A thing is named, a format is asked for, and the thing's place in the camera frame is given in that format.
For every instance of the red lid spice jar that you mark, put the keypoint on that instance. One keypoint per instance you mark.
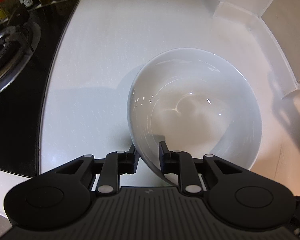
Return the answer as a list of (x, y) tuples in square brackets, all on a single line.
[(9, 7)]

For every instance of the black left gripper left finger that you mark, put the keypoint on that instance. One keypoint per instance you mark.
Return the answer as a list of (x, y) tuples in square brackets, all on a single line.
[(112, 167)]

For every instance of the black glass gas stove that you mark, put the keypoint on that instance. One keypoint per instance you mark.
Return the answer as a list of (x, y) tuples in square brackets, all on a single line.
[(22, 102)]

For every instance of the white ceramic bowl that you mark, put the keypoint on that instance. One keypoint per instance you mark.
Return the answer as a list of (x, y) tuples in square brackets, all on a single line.
[(197, 102)]

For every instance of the round gas burner grate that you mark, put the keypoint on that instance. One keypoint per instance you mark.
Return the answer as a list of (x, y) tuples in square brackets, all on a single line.
[(17, 45)]

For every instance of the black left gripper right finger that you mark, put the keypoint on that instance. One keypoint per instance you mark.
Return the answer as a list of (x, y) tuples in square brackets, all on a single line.
[(182, 165)]

